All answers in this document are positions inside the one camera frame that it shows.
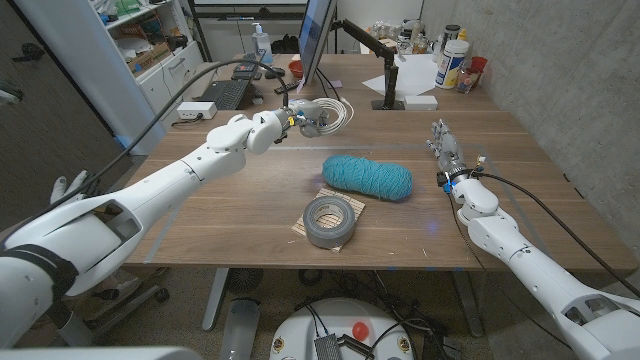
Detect person's white gloved hand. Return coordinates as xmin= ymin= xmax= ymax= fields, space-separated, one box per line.
xmin=0 ymin=82 xmax=25 ymax=106
xmin=49 ymin=169 xmax=99 ymax=204

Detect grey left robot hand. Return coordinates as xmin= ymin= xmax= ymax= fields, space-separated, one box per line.
xmin=284 ymin=98 xmax=331 ymax=140

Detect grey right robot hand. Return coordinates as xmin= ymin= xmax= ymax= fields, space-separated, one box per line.
xmin=426 ymin=118 xmax=474 ymax=188

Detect white Ethernet cable coil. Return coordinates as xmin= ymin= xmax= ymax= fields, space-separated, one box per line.
xmin=312 ymin=96 xmax=355 ymax=137

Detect white robot base red button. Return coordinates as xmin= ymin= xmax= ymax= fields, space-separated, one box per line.
xmin=268 ymin=297 xmax=416 ymax=360

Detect clear hand sanitizer bottle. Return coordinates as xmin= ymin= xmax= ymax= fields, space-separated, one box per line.
xmin=251 ymin=22 xmax=274 ymax=71

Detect teal yarn skein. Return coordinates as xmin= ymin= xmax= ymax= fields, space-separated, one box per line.
xmin=321 ymin=154 xmax=415 ymax=202

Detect black remote control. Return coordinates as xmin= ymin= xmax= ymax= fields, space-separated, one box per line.
xmin=273 ymin=79 xmax=301 ymax=96

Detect flat white box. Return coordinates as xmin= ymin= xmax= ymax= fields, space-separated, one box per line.
xmin=402 ymin=94 xmax=439 ymax=112

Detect black bag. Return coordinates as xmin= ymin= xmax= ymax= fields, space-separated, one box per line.
xmin=272 ymin=33 xmax=301 ymax=55

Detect clear glass jar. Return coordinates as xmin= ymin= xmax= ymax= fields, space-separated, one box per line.
xmin=455 ymin=67 xmax=480 ymax=95

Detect small black keyboard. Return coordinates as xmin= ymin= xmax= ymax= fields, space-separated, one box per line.
xmin=230 ymin=51 xmax=263 ymax=81

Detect computer monitor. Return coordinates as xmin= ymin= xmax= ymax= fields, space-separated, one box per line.
xmin=297 ymin=0 xmax=339 ymax=87

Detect white paper sheet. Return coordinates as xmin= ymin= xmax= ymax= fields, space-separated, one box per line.
xmin=361 ymin=53 xmax=441 ymax=98

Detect large black keyboard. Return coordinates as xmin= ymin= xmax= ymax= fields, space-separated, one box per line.
xmin=198 ymin=78 xmax=250 ymax=112

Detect white canister blue label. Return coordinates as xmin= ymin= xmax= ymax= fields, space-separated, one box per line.
xmin=434 ymin=39 xmax=471 ymax=91

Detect white shelf cabinet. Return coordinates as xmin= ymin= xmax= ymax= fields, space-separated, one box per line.
xmin=14 ymin=0 xmax=206 ymax=156

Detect wooden slatted coaster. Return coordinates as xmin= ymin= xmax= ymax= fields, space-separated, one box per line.
xmin=291 ymin=187 xmax=367 ymax=254

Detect white power strip box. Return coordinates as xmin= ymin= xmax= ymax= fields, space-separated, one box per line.
xmin=176 ymin=101 xmax=219 ymax=121

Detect cardboard box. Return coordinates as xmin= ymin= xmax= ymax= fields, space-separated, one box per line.
xmin=124 ymin=42 xmax=172 ymax=76

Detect grey table leg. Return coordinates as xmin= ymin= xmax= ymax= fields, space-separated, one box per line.
xmin=452 ymin=269 xmax=485 ymax=339
xmin=202 ymin=267 xmax=231 ymax=332

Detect black monitor cable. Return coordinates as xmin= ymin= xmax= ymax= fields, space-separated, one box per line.
xmin=317 ymin=67 xmax=344 ymax=101
xmin=313 ymin=68 xmax=334 ymax=101

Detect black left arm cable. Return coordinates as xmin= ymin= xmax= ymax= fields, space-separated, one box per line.
xmin=0 ymin=58 xmax=291 ymax=249

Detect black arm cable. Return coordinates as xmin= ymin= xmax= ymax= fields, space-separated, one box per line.
xmin=0 ymin=58 xmax=291 ymax=249
xmin=469 ymin=170 xmax=640 ymax=304

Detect grey duct tape roll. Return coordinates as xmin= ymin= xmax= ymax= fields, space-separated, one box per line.
xmin=302 ymin=195 xmax=357 ymax=250

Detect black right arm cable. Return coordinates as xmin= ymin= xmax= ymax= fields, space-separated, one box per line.
xmin=469 ymin=170 xmax=640 ymax=304

